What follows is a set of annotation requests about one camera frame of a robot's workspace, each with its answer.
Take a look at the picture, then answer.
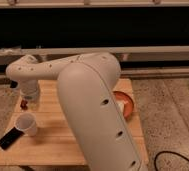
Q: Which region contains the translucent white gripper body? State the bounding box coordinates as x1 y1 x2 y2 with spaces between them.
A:
20 80 40 109

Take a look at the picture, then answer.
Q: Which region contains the red tipped gripper finger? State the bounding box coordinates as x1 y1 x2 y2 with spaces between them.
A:
20 100 28 110

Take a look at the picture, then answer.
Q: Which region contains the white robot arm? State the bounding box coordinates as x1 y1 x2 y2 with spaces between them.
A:
6 52 148 171

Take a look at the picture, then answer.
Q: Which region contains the black smartphone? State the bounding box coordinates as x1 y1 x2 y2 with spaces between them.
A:
0 127 23 150

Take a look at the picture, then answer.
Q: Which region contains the wooden board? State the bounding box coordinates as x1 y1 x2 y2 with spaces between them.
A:
0 78 150 167

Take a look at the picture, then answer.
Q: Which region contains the orange bowl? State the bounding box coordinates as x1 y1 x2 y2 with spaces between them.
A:
113 91 134 120

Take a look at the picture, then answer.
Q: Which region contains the white block in bowl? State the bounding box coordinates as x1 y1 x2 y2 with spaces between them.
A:
118 101 124 112

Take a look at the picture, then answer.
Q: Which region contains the grey metal rail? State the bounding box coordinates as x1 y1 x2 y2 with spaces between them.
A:
0 46 189 65

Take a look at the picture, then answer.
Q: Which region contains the black cable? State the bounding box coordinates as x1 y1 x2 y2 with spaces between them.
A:
153 150 189 171

